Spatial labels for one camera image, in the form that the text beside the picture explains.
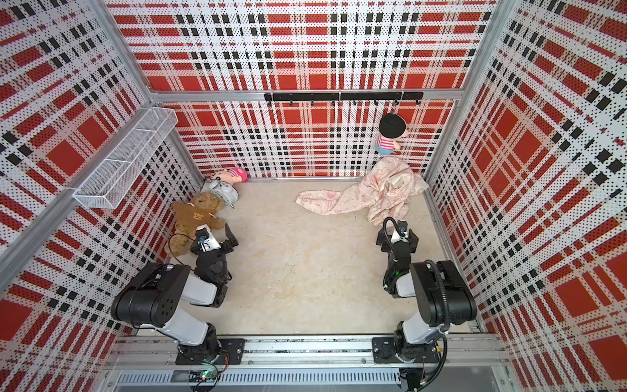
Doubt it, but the cream pink printed jacket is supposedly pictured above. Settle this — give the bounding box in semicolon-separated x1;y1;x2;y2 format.
296;156;429;225

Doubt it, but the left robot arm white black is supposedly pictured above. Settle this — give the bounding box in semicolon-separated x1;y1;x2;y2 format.
111;225;243;364

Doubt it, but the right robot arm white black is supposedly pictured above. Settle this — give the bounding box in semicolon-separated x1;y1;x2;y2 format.
372;217;478;364

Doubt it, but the brown teddy bear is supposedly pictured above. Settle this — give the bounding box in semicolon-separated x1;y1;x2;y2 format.
164;192;225;257

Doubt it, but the pink plush doll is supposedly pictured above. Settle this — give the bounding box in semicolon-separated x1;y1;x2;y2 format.
212;167;248;186

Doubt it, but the green circuit board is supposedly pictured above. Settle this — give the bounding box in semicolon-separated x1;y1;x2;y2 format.
189;370;220;384

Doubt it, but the black-haired striped doll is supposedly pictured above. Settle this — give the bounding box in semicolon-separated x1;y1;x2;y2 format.
375;113;408;156

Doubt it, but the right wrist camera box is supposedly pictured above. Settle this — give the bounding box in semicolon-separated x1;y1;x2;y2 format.
390;220;409;243

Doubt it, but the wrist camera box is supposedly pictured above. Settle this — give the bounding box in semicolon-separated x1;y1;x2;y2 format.
390;220;409;243
196;225;221;253

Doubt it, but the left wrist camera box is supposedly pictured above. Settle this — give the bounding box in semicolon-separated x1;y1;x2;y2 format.
196;225;221;253

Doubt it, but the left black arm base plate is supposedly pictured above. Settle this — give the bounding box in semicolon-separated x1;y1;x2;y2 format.
176;338;246;365

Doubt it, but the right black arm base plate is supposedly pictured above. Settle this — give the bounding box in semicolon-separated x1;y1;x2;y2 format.
372;336;439;364

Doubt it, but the aluminium front rail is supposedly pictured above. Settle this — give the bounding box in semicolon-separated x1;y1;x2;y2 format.
97;333;517;391

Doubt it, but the white wire mesh basket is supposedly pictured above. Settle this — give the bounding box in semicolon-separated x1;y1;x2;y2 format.
73;107;177;209

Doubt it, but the black wall hook rail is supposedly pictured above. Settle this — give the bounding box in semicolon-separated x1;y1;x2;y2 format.
264;91;425;105

